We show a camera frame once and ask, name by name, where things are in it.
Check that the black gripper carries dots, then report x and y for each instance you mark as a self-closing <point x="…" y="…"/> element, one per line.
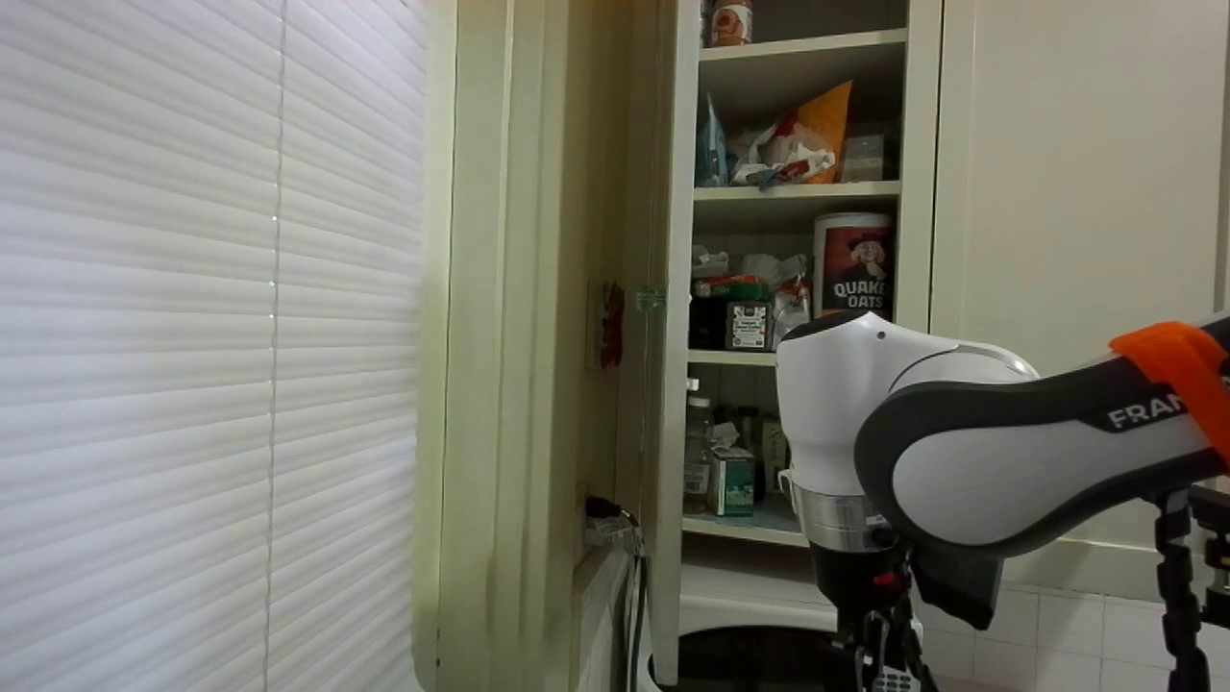
<point x="868" y="576"/>

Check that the small white box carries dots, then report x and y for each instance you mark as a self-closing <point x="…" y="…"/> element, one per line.
<point x="865" y="156"/>

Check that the white window blind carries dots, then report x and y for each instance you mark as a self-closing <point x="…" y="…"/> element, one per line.
<point x="195" y="346"/>

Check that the small blue bottle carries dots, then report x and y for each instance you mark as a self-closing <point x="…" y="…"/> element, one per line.
<point x="713" y="147"/>

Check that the small metal door latch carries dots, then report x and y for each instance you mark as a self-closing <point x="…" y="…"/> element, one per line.
<point x="608" y="328"/>

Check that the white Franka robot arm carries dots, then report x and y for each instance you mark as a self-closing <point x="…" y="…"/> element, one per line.
<point x="972" y="472"/>

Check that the small jar orange label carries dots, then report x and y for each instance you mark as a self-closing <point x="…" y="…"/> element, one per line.
<point x="730" y="20"/>

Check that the orange snack bag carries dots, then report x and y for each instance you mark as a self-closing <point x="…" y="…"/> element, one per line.
<point x="822" y="121"/>

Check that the dark glass jar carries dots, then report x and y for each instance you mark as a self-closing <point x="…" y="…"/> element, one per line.
<point x="707" y="315"/>

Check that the tall dark bottle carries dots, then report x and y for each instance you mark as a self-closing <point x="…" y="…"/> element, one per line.
<point x="698" y="443"/>

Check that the cream panelled door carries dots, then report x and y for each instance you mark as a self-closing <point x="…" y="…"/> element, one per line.
<point x="502" y="346"/>

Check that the white red snack bag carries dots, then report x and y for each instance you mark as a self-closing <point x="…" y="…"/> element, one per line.
<point x="771" y="156"/>

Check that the white cupboard with shelves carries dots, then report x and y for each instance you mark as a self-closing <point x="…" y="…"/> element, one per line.
<point x="920" y="194"/>

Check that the white plain cupboard door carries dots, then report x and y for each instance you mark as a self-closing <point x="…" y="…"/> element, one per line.
<point x="596" y="194"/>

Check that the oats canister red label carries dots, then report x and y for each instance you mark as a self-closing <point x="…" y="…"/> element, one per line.
<point x="849" y="271"/>

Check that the green lid jar white label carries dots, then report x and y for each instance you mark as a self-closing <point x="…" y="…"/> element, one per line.
<point x="747" y="321"/>

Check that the green carton box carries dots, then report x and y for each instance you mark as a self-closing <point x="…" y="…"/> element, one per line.
<point x="736" y="484"/>

